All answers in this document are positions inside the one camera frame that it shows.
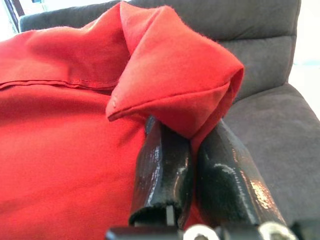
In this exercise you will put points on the red pillow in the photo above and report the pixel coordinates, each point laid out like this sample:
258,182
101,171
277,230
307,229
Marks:
62,150

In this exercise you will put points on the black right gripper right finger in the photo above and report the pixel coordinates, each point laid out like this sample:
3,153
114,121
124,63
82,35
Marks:
230,180

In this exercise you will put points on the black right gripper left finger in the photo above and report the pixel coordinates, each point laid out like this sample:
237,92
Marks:
162,175

